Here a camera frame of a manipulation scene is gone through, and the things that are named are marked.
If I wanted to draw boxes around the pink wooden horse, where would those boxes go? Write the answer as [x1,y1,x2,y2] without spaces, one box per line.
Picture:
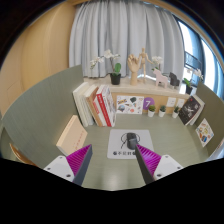
[152,68,170,89]

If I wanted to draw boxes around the black-covered book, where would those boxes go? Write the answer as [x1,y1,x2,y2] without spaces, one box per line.
[178,96,202,126]

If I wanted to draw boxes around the wooden artist mannequin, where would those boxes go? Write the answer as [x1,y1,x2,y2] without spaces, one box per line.
[138,47,154,84]

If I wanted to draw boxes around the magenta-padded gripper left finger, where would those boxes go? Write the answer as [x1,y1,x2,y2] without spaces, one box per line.
[43,143,93,187]

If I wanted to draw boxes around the small plant in white pot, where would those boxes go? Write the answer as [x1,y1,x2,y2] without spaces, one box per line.
[158,105,167,118]
[147,104,157,118]
[171,105,181,119]

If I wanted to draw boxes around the grey-green desk partition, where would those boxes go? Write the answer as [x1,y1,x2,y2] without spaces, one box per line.
[1,64,224,168]

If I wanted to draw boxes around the white orchid behind horses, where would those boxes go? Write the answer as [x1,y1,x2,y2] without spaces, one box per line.
[150,55,165,73]

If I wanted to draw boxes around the grey-white curtain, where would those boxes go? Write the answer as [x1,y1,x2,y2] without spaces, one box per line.
[68,0,185,79]

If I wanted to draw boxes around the light wooden ledge shelf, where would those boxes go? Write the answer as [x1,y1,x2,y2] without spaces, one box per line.
[83,76,198,116]

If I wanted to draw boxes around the white orchid in black pot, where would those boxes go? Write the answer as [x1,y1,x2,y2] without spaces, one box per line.
[182,68,204,96]
[89,49,123,86]

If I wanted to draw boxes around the colourful sticker card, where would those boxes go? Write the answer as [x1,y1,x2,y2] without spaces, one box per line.
[195,117,215,148]

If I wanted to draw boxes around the peach-coloured book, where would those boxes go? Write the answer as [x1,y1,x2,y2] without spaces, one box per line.
[55,114,88,157]

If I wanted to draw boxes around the brown-covered book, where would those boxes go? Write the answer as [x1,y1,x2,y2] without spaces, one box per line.
[83,84,104,128]

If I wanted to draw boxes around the white printed mouse pad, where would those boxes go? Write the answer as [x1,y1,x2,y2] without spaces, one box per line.
[106,128,155,160]

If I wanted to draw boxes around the white sticker sheet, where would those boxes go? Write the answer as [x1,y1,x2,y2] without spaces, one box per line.
[115,95,145,115]

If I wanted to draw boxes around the wooden hand model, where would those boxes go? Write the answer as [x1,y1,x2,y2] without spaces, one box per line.
[127,54,141,86]

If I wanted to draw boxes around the thick white book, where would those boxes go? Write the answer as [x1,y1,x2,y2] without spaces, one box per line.
[72,81,96,128]

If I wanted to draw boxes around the black wooden horse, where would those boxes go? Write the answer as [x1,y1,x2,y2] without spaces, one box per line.
[168,71,181,88]

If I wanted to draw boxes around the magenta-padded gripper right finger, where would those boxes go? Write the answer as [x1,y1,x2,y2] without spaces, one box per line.
[134,143,184,185]

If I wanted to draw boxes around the window with dark frame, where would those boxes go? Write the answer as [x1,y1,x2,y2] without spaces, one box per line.
[176,18,224,98]

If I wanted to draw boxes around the dark grey computer mouse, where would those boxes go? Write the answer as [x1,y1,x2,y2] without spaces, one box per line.
[125,132,139,151]

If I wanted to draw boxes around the purple round number sign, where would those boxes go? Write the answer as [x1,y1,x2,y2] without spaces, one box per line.
[143,96,156,111]

